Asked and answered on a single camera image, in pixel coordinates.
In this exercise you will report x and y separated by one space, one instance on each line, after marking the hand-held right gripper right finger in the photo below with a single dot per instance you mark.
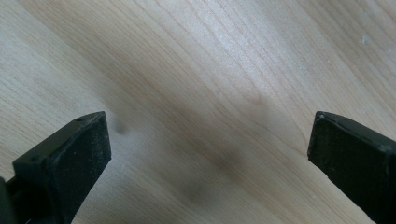
351 155

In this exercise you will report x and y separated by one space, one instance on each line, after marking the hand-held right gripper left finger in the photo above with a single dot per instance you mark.
73 158

